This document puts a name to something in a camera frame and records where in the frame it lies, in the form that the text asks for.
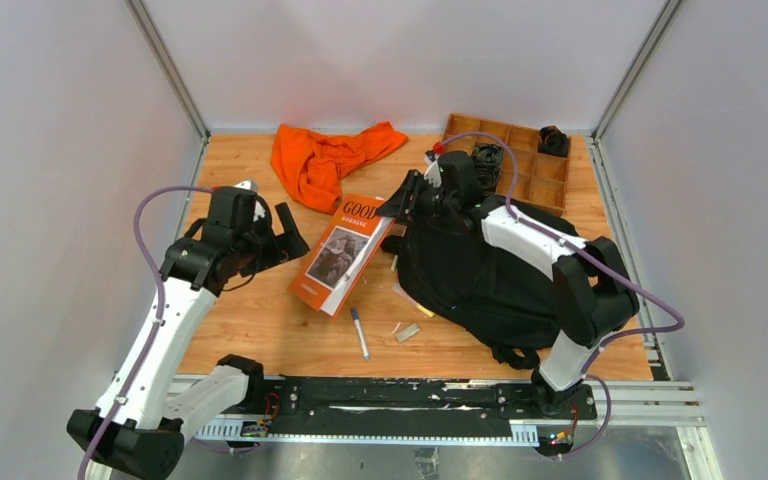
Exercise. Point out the black student backpack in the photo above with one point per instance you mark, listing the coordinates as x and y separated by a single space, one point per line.
505 303

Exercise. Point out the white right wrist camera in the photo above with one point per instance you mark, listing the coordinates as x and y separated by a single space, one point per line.
432 174

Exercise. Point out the wooden compartment tray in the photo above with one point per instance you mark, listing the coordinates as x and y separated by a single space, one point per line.
531 177

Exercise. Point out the orange cloth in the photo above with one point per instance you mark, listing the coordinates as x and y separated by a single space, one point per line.
311 165

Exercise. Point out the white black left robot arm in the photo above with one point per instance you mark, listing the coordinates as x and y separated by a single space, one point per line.
172 331

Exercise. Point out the pink yellow highlighter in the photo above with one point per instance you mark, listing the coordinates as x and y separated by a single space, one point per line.
396 288

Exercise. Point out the aluminium frame rail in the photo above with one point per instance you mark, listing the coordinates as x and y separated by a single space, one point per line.
620 404

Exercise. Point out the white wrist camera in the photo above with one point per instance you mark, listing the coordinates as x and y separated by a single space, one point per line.
432 174
258 211

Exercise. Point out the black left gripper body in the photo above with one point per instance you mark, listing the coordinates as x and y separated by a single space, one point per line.
272 240

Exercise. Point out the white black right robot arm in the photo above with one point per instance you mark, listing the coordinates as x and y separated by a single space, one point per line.
590 282

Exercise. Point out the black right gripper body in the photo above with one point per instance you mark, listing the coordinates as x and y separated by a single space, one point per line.
432 201

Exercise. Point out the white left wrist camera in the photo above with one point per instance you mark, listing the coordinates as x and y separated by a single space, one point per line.
258 211

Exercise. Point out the orange cover book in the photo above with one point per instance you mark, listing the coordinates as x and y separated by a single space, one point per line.
332 268

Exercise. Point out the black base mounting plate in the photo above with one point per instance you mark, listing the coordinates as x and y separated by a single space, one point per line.
333 409

